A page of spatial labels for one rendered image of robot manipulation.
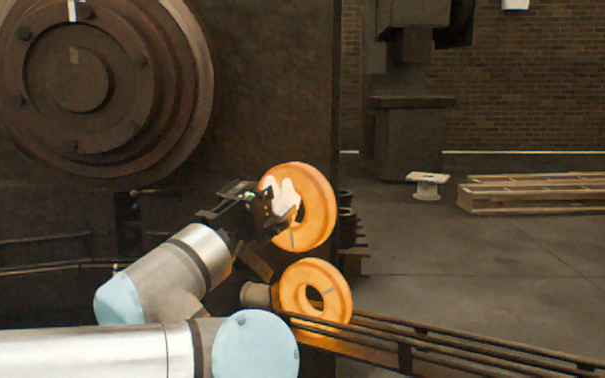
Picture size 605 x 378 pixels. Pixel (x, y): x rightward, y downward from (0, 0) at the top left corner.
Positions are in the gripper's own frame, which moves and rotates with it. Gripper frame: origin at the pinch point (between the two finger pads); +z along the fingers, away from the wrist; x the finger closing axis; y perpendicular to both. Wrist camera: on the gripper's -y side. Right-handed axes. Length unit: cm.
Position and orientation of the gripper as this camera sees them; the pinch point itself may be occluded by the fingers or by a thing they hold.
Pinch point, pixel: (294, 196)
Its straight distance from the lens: 83.9
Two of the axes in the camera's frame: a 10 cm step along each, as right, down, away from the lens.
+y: -1.6, -8.8, -4.4
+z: 5.7, -4.5, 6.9
